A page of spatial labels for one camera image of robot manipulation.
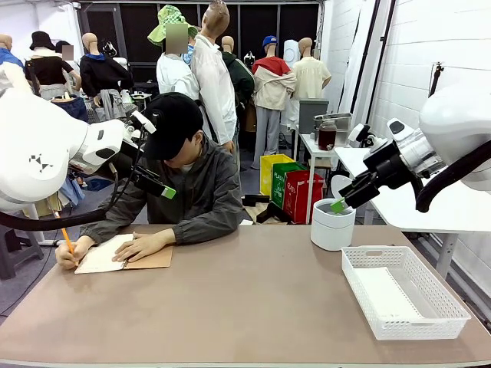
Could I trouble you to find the white plastic mesh basket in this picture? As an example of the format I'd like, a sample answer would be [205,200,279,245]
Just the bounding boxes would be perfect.
[341,245,472,341]

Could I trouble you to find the white desk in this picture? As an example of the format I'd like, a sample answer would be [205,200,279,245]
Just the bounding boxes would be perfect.
[333,147,491,281]

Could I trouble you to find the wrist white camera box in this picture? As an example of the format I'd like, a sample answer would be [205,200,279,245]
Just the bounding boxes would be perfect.
[129,110,157,135]
[347,122,375,149]

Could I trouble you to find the black tripod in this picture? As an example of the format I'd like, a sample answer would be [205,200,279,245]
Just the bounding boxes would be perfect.
[427,62,446,99]

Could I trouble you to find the grey stool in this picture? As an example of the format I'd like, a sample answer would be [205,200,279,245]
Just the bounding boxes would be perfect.
[0,224,45,281]

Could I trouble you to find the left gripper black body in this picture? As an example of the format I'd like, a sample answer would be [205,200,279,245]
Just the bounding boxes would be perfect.
[114,140,146,180]

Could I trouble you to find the tall mannequin white coat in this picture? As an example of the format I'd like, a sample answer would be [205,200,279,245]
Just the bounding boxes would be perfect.
[190,0,239,153]

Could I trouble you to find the mannequin black top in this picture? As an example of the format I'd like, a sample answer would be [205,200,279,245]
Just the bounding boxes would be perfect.
[25,45,82,101]

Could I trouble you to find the person's left forearm grey sleeve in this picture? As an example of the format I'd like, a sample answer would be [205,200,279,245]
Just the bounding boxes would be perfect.
[172,202,243,245]

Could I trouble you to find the white torn notebook sheet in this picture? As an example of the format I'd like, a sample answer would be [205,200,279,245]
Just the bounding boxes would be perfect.
[346,266,425,320]

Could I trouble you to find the person's left hand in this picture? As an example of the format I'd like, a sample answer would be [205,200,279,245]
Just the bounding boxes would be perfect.
[112,228,176,264]

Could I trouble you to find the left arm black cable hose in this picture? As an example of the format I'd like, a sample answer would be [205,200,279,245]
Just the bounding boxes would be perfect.
[0,163,120,232]

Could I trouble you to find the person's head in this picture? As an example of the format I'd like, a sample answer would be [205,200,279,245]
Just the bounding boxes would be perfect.
[164,130,206,170]

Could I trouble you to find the person's grey jacket torso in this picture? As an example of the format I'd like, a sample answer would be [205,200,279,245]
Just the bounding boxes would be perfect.
[114,136,245,225]

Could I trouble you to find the black baseball cap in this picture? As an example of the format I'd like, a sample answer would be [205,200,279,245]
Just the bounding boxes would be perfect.
[142,91,205,161]

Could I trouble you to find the white oval appliance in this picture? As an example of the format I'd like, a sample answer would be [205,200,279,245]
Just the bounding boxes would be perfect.
[283,39,300,71]

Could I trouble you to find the green checked bucket hat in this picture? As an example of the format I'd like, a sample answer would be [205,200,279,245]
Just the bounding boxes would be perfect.
[147,4,199,48]

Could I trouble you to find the small white side table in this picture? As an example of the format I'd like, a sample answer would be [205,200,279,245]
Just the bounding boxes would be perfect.
[298,132,346,225]

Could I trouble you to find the mannequin blue white top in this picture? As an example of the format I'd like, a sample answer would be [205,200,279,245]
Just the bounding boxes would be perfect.
[0,33,26,95]

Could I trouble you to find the mannequin black hoodie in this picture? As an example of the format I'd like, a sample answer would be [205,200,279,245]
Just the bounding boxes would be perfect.
[79,32,135,123]

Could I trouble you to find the white round trash can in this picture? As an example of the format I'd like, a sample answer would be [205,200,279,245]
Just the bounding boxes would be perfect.
[309,174,358,252]

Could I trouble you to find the mannequin cream shirt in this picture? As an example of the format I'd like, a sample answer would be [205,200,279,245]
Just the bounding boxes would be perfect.
[285,37,331,127]

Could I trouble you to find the spiral notebook brown cover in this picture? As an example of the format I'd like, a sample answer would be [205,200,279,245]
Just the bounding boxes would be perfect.
[74,233,174,275]

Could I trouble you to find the person's right hand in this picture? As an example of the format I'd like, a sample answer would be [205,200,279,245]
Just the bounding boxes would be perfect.
[55,235,95,271]

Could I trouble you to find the glass jar dark liquid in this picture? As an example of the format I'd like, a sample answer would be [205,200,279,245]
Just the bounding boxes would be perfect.
[318,118,338,151]

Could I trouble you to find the blue jeans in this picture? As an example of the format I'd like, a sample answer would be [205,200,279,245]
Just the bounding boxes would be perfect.
[51,95,91,124]

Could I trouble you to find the grey bin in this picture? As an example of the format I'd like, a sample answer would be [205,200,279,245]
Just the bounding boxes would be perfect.
[298,98,330,135]

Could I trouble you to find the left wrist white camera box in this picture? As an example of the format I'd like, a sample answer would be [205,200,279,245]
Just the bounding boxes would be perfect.
[129,110,157,135]

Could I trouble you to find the mannequin red beige jacket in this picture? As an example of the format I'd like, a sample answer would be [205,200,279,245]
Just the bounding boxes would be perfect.
[251,41,297,170]

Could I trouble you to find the green recycling bin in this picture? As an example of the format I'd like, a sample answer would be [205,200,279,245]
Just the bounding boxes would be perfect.
[271,162,308,210]

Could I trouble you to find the red recycling bin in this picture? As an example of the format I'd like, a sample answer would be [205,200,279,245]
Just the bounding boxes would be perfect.
[283,170,325,225]

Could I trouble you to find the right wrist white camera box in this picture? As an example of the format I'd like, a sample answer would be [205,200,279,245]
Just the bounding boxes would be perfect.
[347,122,375,149]

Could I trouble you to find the metal container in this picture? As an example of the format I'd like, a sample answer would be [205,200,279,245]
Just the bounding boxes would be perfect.
[313,112,353,133]

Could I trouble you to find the black bucket hat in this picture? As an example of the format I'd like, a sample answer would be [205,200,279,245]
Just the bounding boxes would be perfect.
[29,31,58,51]

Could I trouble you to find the yellow pencil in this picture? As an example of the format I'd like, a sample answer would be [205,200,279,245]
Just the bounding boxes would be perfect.
[60,227,79,266]

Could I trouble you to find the black floor stand pieces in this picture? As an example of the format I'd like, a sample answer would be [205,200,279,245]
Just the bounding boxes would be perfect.
[243,194,293,225]

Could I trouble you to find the mannequin dark green jacket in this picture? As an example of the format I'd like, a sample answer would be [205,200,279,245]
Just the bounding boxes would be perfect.
[221,35,256,116]

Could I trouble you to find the mannequin white shirt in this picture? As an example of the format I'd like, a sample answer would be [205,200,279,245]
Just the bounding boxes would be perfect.
[156,38,201,101]

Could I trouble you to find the yellow recycling bin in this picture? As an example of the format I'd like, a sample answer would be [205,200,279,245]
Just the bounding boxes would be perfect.
[259,153,295,199]

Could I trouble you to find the person's right forearm grey sleeve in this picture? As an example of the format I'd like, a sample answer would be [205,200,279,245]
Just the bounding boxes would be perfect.
[79,191,149,246]

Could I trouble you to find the pile of clothes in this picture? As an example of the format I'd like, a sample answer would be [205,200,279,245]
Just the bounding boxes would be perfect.
[22,176,86,219]

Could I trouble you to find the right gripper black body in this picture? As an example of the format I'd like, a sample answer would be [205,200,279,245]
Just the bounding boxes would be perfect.
[362,147,410,189]

